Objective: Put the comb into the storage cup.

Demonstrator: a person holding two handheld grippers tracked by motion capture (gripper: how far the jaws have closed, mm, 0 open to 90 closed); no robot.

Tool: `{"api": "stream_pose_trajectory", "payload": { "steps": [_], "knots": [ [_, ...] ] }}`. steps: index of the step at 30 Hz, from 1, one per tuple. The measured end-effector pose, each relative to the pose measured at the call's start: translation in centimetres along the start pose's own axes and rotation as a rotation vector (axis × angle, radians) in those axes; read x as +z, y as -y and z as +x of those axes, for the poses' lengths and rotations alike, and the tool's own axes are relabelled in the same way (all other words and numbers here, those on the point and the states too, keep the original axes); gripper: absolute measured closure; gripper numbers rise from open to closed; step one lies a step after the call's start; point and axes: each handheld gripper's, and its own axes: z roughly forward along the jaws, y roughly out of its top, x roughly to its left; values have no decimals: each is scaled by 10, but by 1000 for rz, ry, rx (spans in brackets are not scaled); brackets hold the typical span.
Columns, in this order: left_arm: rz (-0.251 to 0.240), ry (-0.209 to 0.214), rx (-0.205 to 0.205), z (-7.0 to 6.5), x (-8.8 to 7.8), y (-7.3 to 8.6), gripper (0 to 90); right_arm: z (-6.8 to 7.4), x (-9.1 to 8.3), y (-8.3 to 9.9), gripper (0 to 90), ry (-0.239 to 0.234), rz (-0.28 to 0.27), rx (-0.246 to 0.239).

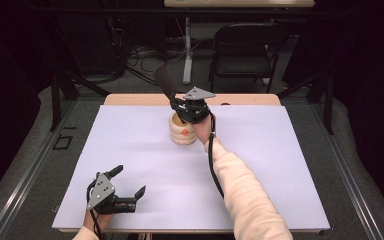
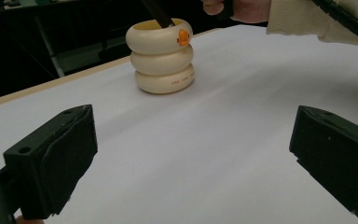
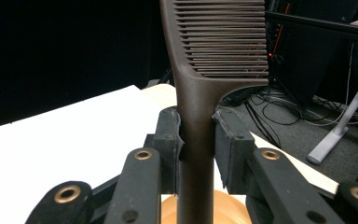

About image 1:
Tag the black metal stand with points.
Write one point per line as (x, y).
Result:
(56, 100)
(328, 100)

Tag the black folding chair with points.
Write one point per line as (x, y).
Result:
(243, 65)

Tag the white desk leg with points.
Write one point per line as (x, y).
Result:
(188, 63)

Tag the metal floor rail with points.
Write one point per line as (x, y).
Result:
(26, 173)
(350, 180)

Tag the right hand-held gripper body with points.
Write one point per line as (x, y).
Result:
(196, 106)

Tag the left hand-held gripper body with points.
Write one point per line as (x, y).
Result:
(100, 193)

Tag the black comb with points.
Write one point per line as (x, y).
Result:
(166, 80)

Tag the person's right hand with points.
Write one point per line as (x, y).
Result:
(203, 130)

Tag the pale lavender table mat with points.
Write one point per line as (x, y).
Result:
(153, 160)

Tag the light desk top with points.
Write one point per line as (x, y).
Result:
(240, 3)

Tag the person's left hand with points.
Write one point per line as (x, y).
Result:
(103, 220)

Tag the cream ribbed cup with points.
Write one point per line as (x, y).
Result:
(181, 137)

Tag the wooden table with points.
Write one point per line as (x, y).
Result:
(136, 99)

